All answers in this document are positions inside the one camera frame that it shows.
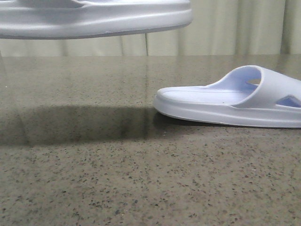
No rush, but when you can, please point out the light blue slipper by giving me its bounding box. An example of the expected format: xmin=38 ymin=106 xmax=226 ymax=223
xmin=153 ymin=65 xmax=301 ymax=128
xmin=0 ymin=0 xmax=193 ymax=40

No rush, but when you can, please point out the pale green curtain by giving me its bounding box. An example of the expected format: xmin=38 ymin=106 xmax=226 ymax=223
xmin=0 ymin=0 xmax=301 ymax=57

